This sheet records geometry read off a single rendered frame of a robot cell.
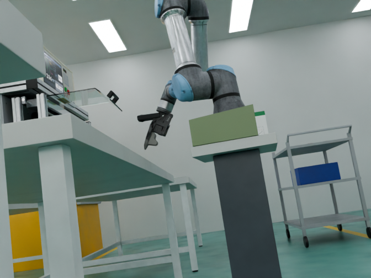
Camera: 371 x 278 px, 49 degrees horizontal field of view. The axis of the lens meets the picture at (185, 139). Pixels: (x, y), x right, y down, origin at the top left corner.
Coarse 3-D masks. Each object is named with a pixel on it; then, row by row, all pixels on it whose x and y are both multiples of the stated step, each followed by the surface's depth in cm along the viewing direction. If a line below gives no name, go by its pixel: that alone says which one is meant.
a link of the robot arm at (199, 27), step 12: (192, 0) 180; (192, 12) 183; (204, 12) 184; (192, 24) 188; (204, 24) 187; (192, 36) 190; (204, 36) 188; (192, 48) 191; (204, 48) 190; (204, 60) 191
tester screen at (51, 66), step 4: (44, 52) 183; (44, 56) 182; (48, 56) 187; (48, 60) 186; (52, 60) 192; (48, 64) 185; (52, 64) 191; (56, 64) 197; (48, 68) 184; (52, 68) 190; (56, 68) 196; (60, 68) 202; (48, 72) 184; (52, 72) 190; (56, 72) 195; (60, 72) 201; (52, 76) 189; (48, 80) 182; (52, 80) 188; (56, 80) 193; (48, 84) 181
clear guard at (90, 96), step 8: (96, 88) 170; (48, 96) 171; (56, 96) 172; (64, 96) 174; (72, 96) 176; (80, 96) 177; (88, 96) 179; (96, 96) 181; (104, 96) 171; (64, 104) 186; (72, 104) 188; (80, 104) 190; (88, 104) 192; (112, 104) 192
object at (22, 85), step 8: (32, 80) 161; (40, 80) 165; (0, 88) 162; (8, 88) 161; (16, 88) 161; (24, 88) 161; (32, 88) 161; (40, 88) 164; (48, 88) 172; (8, 96) 179; (16, 96) 181; (24, 96) 182; (32, 96) 184; (72, 112) 206; (80, 112) 214
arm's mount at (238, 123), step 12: (240, 108) 153; (252, 108) 152; (192, 120) 156; (204, 120) 155; (216, 120) 154; (228, 120) 153; (240, 120) 152; (252, 120) 151; (192, 132) 155; (204, 132) 154; (216, 132) 153; (228, 132) 152; (240, 132) 152; (252, 132) 151; (204, 144) 154
